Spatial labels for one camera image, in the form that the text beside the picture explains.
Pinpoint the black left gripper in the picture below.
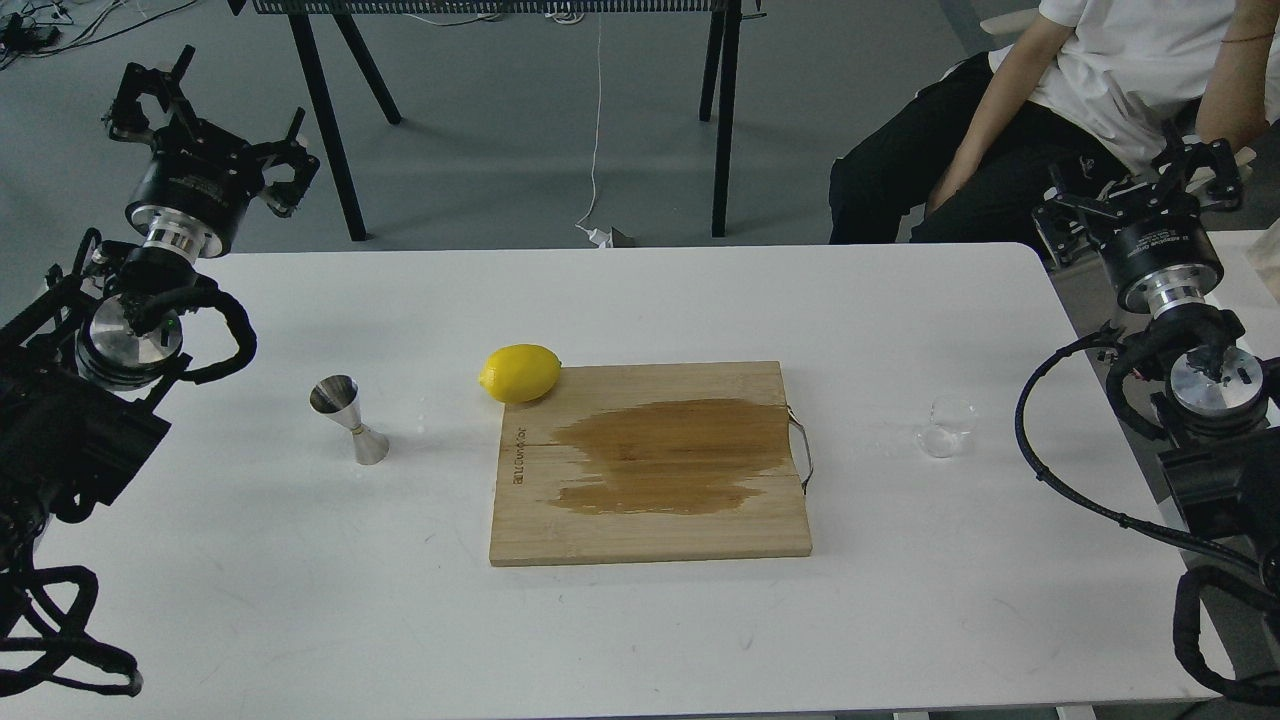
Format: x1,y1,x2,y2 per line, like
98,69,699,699
102,45,320,261

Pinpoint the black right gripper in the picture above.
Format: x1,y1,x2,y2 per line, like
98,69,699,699
1032,120,1244,315

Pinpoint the steel double jigger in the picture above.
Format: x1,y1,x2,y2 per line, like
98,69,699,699
308,374,390,466

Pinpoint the clear glass cup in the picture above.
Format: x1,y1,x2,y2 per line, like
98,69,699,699
915,395,979,459

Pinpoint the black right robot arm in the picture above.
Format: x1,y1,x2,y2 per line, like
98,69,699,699
1012,120,1279,707

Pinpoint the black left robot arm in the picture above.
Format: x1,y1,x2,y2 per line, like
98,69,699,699
1,46,320,696

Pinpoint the seated person white shirt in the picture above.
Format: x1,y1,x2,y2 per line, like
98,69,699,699
828,1,1277,251

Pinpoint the yellow lemon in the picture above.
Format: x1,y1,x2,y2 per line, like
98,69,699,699
477,345,562,404

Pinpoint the wooden cutting board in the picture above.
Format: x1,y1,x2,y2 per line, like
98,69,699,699
489,361,813,568

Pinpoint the white power cable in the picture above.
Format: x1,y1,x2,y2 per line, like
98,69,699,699
575,10,636,249

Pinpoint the black metal table frame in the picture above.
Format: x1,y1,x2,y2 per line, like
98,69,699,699
227,0,769,243

